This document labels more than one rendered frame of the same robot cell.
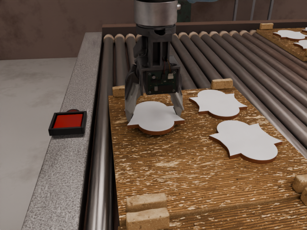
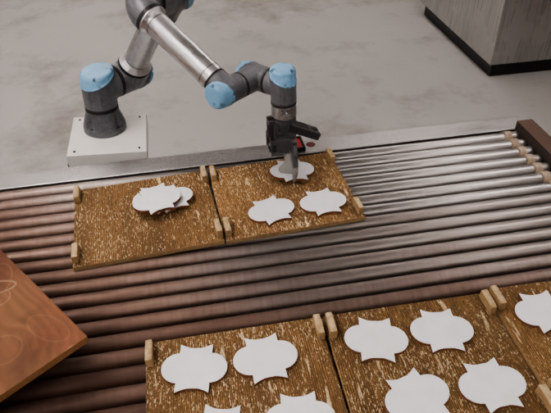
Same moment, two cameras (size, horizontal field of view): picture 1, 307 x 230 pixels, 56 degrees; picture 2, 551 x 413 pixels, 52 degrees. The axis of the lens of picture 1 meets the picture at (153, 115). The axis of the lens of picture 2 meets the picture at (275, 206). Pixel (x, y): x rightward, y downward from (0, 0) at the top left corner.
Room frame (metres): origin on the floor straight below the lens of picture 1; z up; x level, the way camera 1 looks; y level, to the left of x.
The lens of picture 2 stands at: (0.43, -1.48, 2.00)
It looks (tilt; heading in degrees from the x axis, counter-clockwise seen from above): 39 degrees down; 87
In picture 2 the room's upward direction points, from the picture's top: 1 degrees counter-clockwise
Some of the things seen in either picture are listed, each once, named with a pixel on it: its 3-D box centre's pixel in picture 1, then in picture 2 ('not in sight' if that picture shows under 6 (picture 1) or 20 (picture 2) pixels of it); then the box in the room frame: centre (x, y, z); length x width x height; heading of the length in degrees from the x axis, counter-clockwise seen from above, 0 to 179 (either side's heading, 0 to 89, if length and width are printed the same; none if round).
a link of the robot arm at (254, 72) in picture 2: not in sight; (252, 78); (0.44, 0.05, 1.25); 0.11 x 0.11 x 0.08; 48
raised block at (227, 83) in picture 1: (221, 84); (357, 205); (0.73, -0.19, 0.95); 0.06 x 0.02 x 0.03; 100
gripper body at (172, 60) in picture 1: (156, 58); (282, 133); (0.52, -0.01, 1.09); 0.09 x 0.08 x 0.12; 10
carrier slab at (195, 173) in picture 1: (194, 134); (282, 193); (0.52, -0.09, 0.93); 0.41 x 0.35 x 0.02; 10
